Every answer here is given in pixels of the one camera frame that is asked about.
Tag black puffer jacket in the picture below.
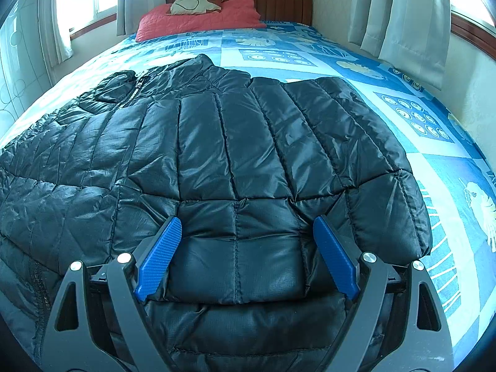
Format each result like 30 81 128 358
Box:
1 55 432 371

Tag white curtain window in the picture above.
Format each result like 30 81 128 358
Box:
347 0 451 90
38 0 73 67

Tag white curtain right window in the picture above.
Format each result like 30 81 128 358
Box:
347 0 451 90

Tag white curtain left window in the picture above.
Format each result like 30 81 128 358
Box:
38 0 73 67

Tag blue patterned bed sheet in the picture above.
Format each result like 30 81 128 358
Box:
1 23 495 371

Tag cream cartoon cushion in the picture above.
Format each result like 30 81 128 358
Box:
168 0 223 15

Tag red pillow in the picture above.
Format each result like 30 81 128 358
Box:
135 0 267 42

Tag white patterned wardrobe door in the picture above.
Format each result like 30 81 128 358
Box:
0 0 52 135

